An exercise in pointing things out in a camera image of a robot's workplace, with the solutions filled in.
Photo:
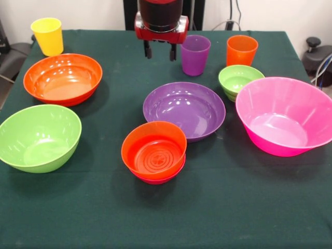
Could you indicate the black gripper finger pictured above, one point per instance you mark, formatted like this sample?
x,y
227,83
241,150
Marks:
x,y
147,50
173,53

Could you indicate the grey office chair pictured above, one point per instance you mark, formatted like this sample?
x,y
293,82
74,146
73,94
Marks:
x,y
15,55

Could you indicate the purple plastic bowl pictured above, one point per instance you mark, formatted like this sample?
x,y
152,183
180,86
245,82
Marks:
x,y
186,111

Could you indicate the yellow plastic cup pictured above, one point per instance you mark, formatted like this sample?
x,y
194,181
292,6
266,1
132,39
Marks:
x,y
48,39

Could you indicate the orange plastic cup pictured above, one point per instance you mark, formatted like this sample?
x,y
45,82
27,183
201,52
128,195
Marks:
x,y
241,54

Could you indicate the purple plastic cup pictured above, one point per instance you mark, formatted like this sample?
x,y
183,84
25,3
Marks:
x,y
194,59

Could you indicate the large green plastic bowl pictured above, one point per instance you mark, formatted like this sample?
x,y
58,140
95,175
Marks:
x,y
39,137

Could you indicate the large pink plastic bowl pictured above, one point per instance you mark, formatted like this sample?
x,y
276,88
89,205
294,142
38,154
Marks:
x,y
280,116

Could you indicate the black power adapter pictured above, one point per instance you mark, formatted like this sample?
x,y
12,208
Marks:
x,y
229,25

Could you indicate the dark green tablecloth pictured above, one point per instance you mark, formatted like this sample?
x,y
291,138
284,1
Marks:
x,y
166,207

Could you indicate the small green plastic bowl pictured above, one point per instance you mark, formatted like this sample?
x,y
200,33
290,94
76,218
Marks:
x,y
236,80

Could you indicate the large orange plastic bowl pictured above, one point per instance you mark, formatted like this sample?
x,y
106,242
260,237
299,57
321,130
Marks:
x,y
62,80

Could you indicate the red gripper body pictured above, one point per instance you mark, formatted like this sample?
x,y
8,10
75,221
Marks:
x,y
160,36

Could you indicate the small orange plastic bowl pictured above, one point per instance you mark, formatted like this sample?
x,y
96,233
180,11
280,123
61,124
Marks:
x,y
145,140

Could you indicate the small red plastic bowl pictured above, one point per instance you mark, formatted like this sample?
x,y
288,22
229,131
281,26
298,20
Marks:
x,y
158,181

